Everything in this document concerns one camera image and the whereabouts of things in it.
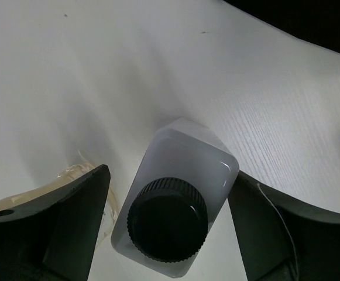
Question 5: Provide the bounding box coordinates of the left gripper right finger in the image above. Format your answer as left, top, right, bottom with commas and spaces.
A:
228, 172, 340, 280

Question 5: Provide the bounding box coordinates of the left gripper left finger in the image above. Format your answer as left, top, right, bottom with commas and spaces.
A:
0, 165, 111, 280

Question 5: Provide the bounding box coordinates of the black canvas bag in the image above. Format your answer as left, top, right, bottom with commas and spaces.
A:
227, 0, 340, 53

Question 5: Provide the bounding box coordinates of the amber liquid clear bottle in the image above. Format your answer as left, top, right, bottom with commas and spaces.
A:
0, 157, 119, 247

